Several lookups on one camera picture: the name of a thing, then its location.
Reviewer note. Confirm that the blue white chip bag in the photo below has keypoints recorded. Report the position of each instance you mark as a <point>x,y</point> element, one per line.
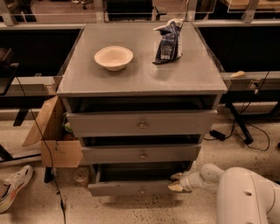
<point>170,46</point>

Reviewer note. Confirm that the white sneaker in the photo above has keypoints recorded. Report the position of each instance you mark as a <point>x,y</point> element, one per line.
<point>10,187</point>

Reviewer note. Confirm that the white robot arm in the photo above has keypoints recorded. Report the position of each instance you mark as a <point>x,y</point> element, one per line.
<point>242,196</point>

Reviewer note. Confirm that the grey top drawer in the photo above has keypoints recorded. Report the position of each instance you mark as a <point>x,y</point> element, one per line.
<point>141,123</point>

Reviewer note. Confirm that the grey middle drawer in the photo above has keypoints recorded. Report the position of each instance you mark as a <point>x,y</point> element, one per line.
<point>141,153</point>

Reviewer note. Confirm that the black table leg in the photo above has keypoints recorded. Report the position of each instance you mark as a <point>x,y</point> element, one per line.
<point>248,138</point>

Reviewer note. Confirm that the plastic cup on floor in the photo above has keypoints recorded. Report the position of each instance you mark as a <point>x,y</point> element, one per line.
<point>81,176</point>

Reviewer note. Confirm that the grey drawer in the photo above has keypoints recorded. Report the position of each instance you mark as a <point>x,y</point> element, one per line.
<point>134,178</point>
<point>141,153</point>
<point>141,123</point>

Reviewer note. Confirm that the black power adapter with cable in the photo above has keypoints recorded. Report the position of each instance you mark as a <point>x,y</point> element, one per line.
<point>260,145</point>

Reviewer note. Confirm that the small yellow sponge piece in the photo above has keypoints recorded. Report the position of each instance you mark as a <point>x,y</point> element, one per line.
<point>237,74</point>

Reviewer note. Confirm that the brown cardboard box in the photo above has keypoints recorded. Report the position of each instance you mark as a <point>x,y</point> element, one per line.
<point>57,149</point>

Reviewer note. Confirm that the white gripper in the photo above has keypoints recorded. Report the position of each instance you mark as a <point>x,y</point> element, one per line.
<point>186,182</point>

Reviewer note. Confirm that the grey drawer cabinet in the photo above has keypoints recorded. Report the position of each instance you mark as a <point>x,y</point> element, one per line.
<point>191,82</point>

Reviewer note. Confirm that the grey bottom drawer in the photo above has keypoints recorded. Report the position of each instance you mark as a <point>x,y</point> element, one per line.
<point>134,178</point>

